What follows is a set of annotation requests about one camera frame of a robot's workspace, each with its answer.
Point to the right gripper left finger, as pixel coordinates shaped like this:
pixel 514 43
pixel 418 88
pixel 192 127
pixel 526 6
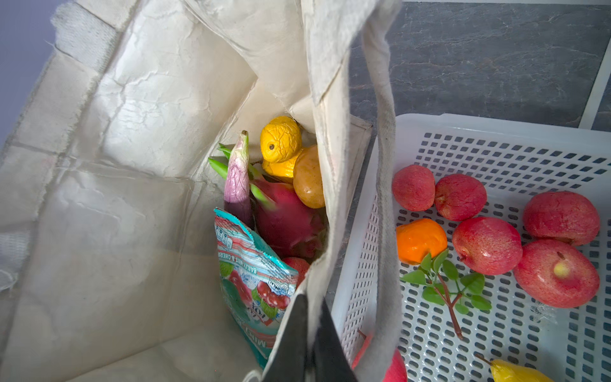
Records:
pixel 289 361

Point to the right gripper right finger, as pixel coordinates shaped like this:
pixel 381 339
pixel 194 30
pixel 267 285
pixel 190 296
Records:
pixel 329 361

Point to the teal snack bag top shelf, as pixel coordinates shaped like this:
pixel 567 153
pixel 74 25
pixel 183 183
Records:
pixel 256 285

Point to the pink dragon fruit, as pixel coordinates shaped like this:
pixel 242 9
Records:
pixel 288 226

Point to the purple eggplant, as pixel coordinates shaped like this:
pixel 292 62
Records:
pixel 237 183

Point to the brown potato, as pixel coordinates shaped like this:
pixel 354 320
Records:
pixel 308 180

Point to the yellow orange mango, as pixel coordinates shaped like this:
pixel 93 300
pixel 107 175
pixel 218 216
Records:
pixel 283 171

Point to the cream canvas grocery bag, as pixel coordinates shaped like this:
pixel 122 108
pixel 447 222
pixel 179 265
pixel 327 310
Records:
pixel 109 269

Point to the yellow corn cob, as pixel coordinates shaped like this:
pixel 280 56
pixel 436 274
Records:
pixel 280 140

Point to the small orange persimmon with leaves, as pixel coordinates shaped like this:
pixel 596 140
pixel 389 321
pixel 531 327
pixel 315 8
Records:
pixel 424 245

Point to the yellow lemon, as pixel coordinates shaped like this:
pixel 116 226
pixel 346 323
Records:
pixel 503 371

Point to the red apple back cluster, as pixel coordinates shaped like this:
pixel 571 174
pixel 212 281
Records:
pixel 487 245

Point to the white plastic fruit basket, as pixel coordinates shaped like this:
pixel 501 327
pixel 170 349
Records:
pixel 514 161

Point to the wooden two-tier shelf rack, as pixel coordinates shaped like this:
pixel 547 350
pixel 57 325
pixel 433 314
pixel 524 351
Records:
pixel 597 92

